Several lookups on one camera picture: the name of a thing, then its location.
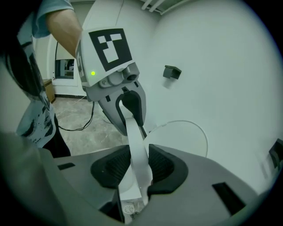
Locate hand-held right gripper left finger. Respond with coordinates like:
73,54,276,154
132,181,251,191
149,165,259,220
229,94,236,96
54,144,131,222

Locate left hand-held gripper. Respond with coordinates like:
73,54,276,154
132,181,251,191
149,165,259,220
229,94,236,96
75,27,147,137

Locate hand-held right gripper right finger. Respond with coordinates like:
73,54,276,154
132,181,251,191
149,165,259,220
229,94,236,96
132,144,259,226

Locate person's left forearm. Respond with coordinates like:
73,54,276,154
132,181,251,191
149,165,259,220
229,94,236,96
45,8,84,58

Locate person's black trousers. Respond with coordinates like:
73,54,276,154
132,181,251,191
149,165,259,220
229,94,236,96
42,114,72,158

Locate black yellow striped baseboard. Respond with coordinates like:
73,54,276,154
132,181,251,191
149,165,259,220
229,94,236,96
54,94,88,99

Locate dark glass window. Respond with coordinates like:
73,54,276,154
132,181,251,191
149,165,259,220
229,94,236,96
54,58,76,80

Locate plain brown cardboard box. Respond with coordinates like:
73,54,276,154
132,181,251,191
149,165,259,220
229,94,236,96
43,79,56,104

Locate bundle of white ceiling pipes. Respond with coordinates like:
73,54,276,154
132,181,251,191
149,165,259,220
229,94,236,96
141,0,170,15

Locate person's light blue printed shirt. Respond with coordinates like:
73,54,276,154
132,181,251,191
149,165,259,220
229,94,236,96
15,0,77,149

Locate black cable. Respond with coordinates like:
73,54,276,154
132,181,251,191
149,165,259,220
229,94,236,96
57,101,96,132

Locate black wall-mounted holder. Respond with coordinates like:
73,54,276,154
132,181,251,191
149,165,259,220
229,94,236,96
163,64,182,80
268,138,283,170

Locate white looped wall cable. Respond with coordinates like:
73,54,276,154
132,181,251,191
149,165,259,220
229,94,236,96
150,120,209,158

